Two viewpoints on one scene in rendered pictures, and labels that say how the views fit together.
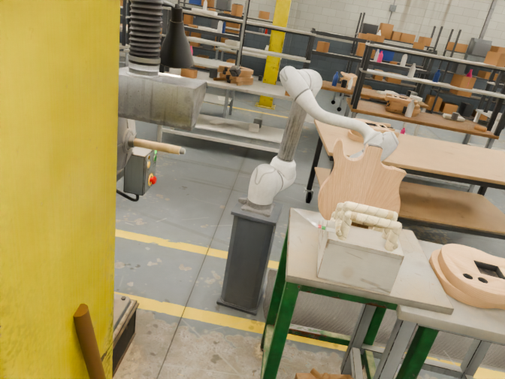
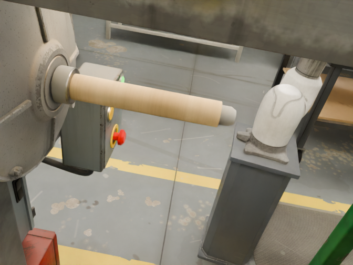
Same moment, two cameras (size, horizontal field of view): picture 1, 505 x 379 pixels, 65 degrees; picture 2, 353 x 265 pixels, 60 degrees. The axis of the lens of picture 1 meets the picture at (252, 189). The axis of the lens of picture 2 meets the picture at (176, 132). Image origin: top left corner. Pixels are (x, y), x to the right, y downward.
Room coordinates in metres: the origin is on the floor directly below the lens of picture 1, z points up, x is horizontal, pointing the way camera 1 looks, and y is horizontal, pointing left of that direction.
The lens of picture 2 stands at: (1.11, 0.36, 1.44)
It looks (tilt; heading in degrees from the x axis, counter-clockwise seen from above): 35 degrees down; 358
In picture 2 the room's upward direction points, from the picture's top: 11 degrees clockwise
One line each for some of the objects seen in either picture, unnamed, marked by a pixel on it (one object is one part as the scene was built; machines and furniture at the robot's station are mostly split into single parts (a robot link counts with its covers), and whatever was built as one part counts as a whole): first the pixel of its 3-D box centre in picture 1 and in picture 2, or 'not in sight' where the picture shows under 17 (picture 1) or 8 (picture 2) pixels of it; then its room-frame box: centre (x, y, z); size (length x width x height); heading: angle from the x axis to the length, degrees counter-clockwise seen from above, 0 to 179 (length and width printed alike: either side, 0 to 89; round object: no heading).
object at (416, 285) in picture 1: (337, 316); not in sight; (1.48, -0.50, 0.55); 0.62 x 0.58 x 0.76; 88
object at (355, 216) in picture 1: (373, 220); not in sight; (1.23, -0.43, 1.20); 0.20 x 0.03 x 0.03; 84
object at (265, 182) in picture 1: (264, 183); (279, 112); (2.18, -0.06, 0.87); 0.18 x 0.16 x 0.22; 149
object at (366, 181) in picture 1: (362, 188); not in sight; (1.59, -0.47, 1.17); 0.35 x 0.04 x 0.40; 85
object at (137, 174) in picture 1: (124, 174); (61, 127); (1.69, 0.61, 0.99); 0.24 x 0.21 x 0.26; 88
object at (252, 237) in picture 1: (249, 254); (242, 201); (2.17, -0.06, 0.35); 0.28 x 0.28 x 0.70; 80
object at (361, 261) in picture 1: (358, 256); not in sight; (1.28, -0.43, 1.02); 0.27 x 0.15 x 0.17; 85
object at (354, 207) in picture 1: (370, 210); not in sight; (1.31, -0.44, 1.20); 0.20 x 0.03 x 0.03; 84
